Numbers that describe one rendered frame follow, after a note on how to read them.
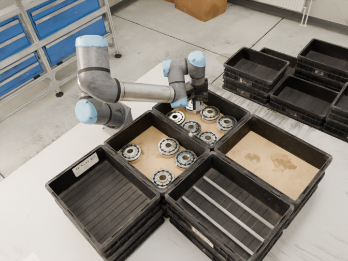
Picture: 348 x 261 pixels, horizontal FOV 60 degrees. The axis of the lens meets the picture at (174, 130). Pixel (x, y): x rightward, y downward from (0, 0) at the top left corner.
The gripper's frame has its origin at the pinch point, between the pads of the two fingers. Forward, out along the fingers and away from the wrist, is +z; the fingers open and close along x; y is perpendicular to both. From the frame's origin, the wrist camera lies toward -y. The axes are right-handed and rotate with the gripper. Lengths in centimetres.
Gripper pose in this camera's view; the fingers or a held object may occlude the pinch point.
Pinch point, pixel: (193, 108)
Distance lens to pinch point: 161.8
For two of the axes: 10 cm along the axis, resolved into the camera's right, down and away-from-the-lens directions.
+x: -0.2, -8.0, 6.0
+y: 10.0, -0.5, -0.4
